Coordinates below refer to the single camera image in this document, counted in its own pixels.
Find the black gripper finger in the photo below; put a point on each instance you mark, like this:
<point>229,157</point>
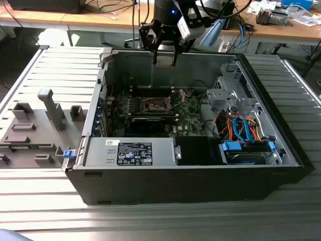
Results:
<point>184,46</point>
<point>144,35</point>

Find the silver CPU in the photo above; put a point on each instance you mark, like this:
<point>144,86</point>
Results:
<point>165,61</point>

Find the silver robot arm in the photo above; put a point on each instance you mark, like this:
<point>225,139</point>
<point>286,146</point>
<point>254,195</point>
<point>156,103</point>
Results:
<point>167,44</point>

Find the CPU socket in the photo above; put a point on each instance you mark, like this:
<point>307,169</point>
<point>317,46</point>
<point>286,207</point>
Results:
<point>158,105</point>

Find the metal CPU cooler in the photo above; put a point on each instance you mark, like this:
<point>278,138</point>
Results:
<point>262,17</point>

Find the office chair base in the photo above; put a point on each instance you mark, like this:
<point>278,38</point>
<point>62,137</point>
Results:
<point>126,45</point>

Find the black speaker box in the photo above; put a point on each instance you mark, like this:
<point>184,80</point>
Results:
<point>228,17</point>

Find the wooden desk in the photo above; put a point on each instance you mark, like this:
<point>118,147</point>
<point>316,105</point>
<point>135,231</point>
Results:
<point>82,18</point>
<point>37,16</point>

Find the grey disk bay cage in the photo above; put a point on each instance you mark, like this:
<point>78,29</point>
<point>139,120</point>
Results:
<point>225,98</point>

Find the green motherboard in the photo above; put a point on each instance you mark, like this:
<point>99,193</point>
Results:
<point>188,118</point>

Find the white paper sheets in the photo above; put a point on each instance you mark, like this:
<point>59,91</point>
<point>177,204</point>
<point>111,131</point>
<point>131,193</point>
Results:
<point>255,7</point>
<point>306,20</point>

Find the black graphics card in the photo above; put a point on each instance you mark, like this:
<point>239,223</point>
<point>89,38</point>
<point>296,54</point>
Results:
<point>148,125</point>

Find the grey drive unit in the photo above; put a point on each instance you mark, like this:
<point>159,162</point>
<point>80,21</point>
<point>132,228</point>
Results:
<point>278,18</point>

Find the black flat device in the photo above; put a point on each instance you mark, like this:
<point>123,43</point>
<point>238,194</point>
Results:
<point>45,6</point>

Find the black plastic shroud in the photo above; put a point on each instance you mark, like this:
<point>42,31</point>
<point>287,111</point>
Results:
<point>193,150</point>

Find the hard disk in blue carrier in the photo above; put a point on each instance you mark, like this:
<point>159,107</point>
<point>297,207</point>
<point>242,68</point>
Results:
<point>232,146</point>

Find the blue box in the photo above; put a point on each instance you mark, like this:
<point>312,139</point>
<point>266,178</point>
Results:
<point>297,3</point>

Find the grey power supply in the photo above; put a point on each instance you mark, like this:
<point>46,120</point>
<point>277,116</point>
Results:
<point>100,150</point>

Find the black PC case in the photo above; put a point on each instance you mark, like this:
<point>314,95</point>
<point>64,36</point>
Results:
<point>175,185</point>

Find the blue case latch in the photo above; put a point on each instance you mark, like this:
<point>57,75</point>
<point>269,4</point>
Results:
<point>68,154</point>

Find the grey parts rack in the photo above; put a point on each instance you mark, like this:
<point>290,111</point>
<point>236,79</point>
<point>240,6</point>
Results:
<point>37,130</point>

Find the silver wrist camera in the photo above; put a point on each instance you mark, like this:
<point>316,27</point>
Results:
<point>186,31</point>

